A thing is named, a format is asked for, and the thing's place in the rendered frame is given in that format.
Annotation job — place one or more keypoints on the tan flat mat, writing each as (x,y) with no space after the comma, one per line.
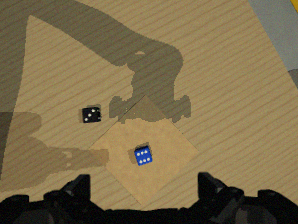
(144,124)

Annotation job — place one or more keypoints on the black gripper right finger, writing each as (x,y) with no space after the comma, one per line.
(228,205)

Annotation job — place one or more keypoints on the black die with white pips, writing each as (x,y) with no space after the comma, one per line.
(91,115)

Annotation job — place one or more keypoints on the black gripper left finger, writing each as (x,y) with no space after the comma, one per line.
(73,206)

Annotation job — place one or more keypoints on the blue die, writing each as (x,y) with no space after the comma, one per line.
(143,155)

